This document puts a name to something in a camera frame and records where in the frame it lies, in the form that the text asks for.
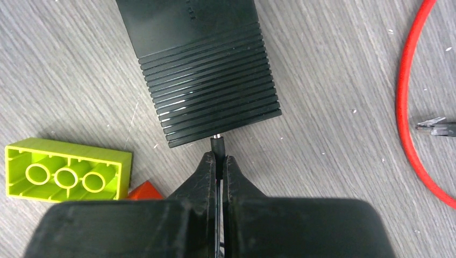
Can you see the green lego brick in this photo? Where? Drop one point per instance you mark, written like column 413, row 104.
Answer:
column 55, row 171

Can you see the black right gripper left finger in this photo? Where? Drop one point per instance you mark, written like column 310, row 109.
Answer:
column 198, row 223

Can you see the black power adapter with cord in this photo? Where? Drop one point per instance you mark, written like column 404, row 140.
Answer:
column 218, row 148

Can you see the black network switch box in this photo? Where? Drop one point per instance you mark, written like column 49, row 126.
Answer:
column 205, row 65

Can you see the orange-red cube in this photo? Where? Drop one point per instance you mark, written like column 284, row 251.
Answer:
column 145, row 191

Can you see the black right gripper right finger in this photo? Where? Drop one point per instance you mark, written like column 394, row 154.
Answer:
column 235, row 186

